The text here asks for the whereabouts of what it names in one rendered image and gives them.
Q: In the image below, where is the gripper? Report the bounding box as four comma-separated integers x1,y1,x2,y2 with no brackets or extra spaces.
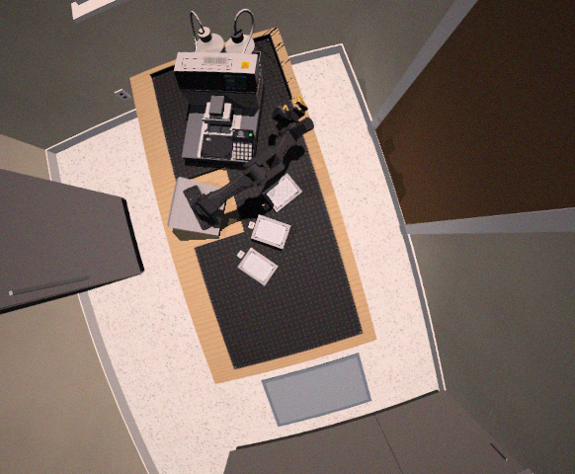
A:
283,94,308,125

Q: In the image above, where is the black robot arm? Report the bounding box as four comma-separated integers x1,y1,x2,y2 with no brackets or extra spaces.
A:
184,106,314,229

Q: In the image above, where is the light grey machine housing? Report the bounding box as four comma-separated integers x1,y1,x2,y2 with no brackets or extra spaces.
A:
174,52,265,166

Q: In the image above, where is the white plastic bottle with black cap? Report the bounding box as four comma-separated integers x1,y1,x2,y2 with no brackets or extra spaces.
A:
197,27,226,52
225,28,257,54

